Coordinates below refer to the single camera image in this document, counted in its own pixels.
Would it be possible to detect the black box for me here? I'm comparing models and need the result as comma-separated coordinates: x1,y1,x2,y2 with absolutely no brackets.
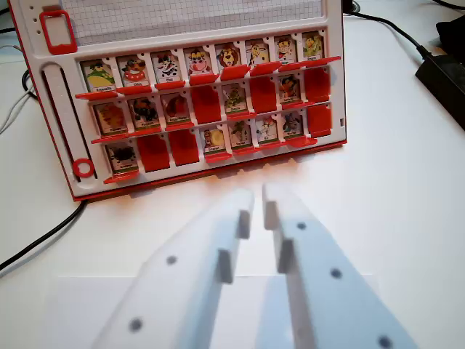
414,53,465,132

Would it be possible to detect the red and white game board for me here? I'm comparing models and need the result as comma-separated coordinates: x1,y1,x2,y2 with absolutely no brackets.
6,0,349,202

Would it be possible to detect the black soft bag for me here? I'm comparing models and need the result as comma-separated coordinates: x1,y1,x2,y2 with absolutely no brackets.
434,13,465,56

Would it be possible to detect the thick black cable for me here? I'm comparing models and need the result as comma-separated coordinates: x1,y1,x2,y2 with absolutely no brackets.
0,200,89,273

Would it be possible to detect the thin white cable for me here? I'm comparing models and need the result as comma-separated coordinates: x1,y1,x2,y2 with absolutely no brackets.
0,88,36,133

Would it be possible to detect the thin black cable loop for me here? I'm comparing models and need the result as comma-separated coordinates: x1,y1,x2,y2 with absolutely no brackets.
20,68,39,102

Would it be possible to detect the black power cable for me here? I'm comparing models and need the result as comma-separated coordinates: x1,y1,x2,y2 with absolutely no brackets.
342,9,428,58

